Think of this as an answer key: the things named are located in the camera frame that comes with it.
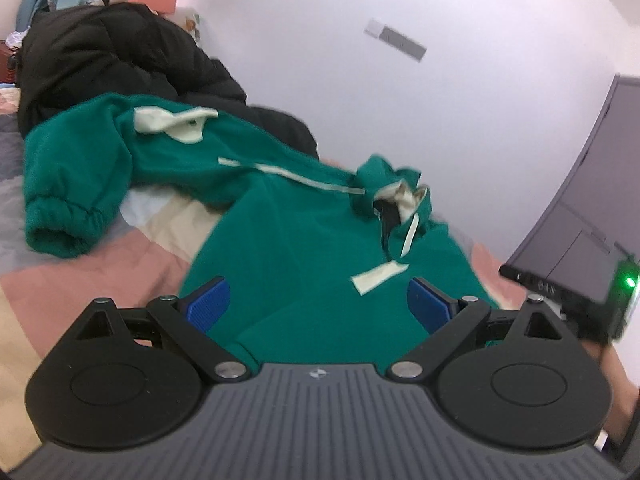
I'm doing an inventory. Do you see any pink box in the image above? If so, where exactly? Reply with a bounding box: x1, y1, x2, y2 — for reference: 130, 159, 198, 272
131, 0, 177, 15

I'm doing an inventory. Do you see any black puffer jacket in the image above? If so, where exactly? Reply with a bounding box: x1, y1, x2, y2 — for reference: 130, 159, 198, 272
15, 2, 321, 162

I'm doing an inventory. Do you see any grey door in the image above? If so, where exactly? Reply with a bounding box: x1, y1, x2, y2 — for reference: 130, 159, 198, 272
506, 74, 640, 302

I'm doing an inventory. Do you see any green hoodie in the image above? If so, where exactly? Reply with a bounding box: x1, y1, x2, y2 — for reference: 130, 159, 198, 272
22, 92, 501, 377

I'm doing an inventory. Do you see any grey wall plate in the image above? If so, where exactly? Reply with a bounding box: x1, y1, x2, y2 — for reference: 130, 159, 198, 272
364, 17, 428, 62

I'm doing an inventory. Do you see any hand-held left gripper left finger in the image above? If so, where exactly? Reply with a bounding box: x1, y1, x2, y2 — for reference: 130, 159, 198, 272
75, 277, 253, 382

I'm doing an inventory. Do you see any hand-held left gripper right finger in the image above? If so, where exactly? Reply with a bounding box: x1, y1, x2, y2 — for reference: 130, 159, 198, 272
390, 277, 566, 382

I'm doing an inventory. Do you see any person's right forearm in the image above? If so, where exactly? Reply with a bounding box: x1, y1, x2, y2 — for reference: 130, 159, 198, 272
595, 342, 640, 479

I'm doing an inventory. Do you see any patchwork blanket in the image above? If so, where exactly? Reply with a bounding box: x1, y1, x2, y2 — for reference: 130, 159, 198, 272
0, 82, 532, 461

